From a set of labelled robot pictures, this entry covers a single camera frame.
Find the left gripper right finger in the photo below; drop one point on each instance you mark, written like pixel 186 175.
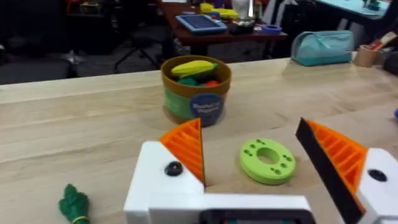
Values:
pixel 342 161

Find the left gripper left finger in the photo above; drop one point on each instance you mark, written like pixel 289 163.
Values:
pixel 161 183

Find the tan pen holder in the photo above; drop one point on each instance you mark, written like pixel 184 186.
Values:
pixel 367 56

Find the brown tub with toys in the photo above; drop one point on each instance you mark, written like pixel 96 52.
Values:
pixel 180 102

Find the green disc with holes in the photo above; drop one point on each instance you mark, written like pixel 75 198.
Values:
pixel 258 176

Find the teal zip pouch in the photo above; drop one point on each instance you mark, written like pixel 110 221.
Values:
pixel 321 48

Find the black office chair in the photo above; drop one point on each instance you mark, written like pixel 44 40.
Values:
pixel 140 40

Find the blue tape roll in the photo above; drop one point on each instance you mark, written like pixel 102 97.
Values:
pixel 271 29

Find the pale teal topped table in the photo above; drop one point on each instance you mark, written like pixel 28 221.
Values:
pixel 351 7

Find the brown wooden side table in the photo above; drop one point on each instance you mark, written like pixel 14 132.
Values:
pixel 214 38

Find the blue tablet tray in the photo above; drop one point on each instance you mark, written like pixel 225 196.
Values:
pixel 200 23

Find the yellow toy heap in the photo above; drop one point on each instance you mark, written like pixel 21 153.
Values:
pixel 222 12

